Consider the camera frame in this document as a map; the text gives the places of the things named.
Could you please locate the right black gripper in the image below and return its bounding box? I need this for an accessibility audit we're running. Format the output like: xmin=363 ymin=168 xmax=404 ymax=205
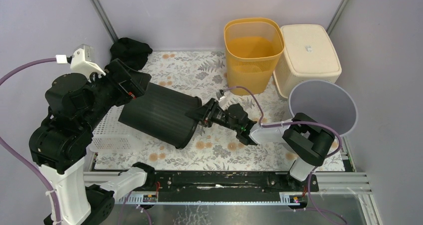
xmin=186 ymin=98 xmax=239 ymax=132

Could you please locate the black round bucket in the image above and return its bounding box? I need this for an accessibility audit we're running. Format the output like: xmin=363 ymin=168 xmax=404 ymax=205
xmin=118 ymin=83 xmax=202 ymax=149

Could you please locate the white perforated basket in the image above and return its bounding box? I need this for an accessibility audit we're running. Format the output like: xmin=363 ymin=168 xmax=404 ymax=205
xmin=88 ymin=106 xmax=145 ymax=153

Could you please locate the yellow plastic waste basket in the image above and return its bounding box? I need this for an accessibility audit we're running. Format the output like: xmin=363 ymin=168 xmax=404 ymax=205
xmin=223 ymin=17 xmax=285 ymax=96

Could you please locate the grey bucket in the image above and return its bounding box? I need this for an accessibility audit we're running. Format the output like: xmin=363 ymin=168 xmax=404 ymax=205
xmin=288 ymin=80 xmax=358 ymax=137

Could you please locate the cream large container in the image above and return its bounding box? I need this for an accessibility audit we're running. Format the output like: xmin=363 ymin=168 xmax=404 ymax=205
xmin=273 ymin=24 xmax=342 ymax=99

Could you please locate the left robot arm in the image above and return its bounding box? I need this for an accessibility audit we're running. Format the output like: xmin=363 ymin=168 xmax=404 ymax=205
xmin=29 ymin=59 xmax=156 ymax=225

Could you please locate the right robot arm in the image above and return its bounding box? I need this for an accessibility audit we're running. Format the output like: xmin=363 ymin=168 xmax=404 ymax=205
xmin=186 ymin=99 xmax=340 ymax=191

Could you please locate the black crumpled cloth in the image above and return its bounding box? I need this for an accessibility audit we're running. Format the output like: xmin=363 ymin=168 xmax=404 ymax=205
xmin=110 ymin=37 xmax=153 ymax=70

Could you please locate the floral patterned table mat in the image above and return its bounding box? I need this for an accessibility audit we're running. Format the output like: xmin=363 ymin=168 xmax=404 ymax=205
xmin=96 ymin=51 xmax=346 ymax=172

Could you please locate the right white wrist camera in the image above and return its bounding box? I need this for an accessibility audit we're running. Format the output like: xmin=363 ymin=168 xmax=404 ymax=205
xmin=216 ymin=89 xmax=227 ymax=107

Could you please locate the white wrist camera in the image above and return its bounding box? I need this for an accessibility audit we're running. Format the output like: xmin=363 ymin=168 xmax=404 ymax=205
xmin=55 ymin=44 xmax=106 ymax=82
xmin=216 ymin=89 xmax=227 ymax=107

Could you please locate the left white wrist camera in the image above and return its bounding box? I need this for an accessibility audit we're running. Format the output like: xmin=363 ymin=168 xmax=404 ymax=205
xmin=55 ymin=44 xmax=106 ymax=82

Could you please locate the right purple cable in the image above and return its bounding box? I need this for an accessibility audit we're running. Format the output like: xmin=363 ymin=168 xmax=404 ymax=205
xmin=216 ymin=86 xmax=348 ymax=225

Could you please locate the aluminium frame rail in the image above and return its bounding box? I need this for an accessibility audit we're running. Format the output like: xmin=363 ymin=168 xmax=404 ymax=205
xmin=64 ymin=171 xmax=384 ymax=225

